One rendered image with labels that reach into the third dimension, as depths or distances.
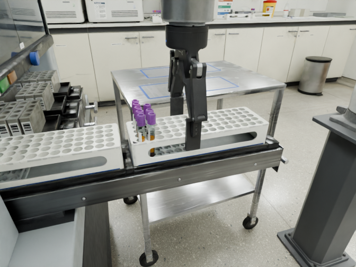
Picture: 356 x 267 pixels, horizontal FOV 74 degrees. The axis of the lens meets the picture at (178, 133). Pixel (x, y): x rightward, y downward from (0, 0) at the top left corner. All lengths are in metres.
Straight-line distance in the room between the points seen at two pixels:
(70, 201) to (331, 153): 0.92
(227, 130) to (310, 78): 3.14
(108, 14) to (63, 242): 2.44
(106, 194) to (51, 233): 0.11
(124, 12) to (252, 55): 1.65
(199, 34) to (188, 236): 1.13
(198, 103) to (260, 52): 3.01
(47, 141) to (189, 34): 0.32
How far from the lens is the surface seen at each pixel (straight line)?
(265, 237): 1.45
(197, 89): 0.40
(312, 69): 3.57
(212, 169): 0.51
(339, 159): 1.07
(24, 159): 0.47
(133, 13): 2.76
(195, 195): 1.18
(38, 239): 0.51
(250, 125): 0.52
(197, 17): 0.41
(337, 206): 1.15
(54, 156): 0.45
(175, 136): 0.46
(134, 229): 1.42
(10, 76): 0.50
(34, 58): 0.64
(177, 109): 0.54
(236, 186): 1.26
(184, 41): 0.42
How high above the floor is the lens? 1.09
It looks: 29 degrees down
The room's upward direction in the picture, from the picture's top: straight up
